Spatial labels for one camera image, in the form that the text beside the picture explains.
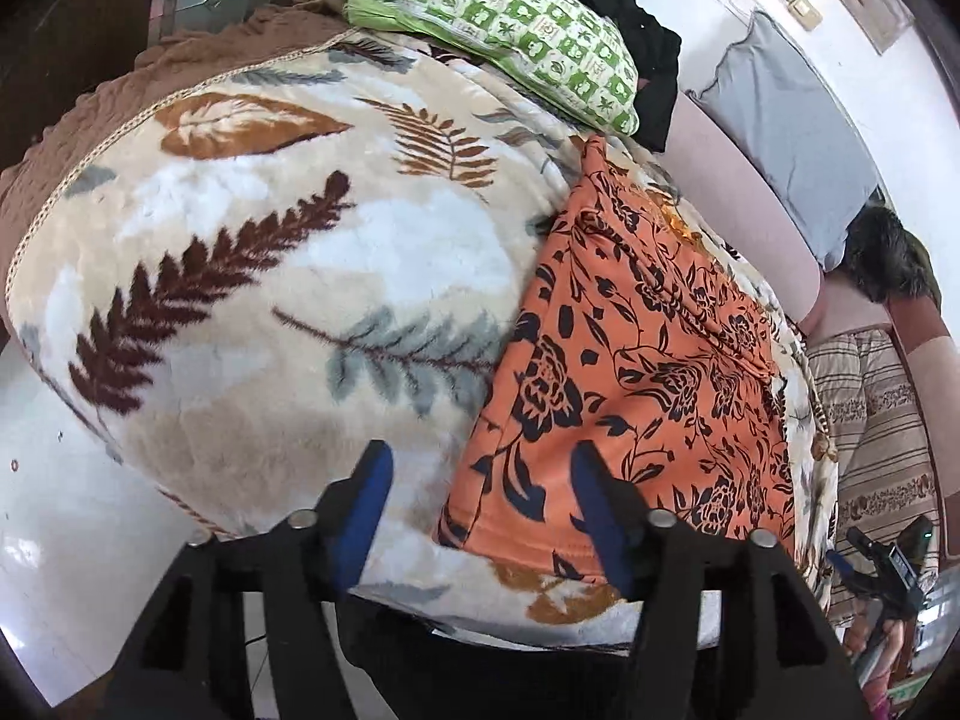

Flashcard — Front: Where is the green checked pillow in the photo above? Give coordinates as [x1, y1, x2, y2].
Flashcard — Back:
[330, 0, 641, 138]

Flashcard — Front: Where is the pink sofa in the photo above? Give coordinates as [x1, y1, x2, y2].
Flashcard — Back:
[666, 90, 947, 383]

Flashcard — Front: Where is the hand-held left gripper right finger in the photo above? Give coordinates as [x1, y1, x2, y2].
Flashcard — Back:
[568, 441, 872, 720]

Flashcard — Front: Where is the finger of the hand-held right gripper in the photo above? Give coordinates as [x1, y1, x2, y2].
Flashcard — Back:
[823, 549, 875, 601]
[846, 527, 893, 567]

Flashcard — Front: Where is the orange floral shirt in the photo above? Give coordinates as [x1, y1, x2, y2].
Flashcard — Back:
[437, 133, 797, 587]

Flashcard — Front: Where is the black cloth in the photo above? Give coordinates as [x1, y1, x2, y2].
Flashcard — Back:
[526, 0, 682, 153]

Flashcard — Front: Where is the grey pillow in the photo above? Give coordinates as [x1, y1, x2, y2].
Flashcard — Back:
[686, 11, 884, 272]

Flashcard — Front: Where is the person's right hand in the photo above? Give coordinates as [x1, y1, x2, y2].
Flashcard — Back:
[844, 606, 914, 685]

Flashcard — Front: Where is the dark furry cloth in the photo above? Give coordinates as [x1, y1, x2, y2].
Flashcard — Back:
[842, 202, 929, 302]

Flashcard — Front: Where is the striped floral cushion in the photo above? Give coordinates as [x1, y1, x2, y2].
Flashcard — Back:
[806, 326, 943, 627]

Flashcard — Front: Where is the brown ruffled bed cover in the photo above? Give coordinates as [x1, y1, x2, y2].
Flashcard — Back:
[0, 0, 361, 301]

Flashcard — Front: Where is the wooden door with leaded glass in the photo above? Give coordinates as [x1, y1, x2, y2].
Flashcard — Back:
[0, 0, 357, 166]

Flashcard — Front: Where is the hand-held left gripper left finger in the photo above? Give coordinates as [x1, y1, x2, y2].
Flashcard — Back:
[111, 439, 396, 720]

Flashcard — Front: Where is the olive brown cloth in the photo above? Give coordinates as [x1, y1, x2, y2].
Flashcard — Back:
[904, 231, 944, 310]

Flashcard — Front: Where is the beige double light switch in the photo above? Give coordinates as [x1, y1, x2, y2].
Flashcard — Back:
[765, 0, 824, 32]

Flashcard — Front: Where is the leaf print fleece blanket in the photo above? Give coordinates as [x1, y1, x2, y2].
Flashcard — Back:
[4, 36, 842, 652]

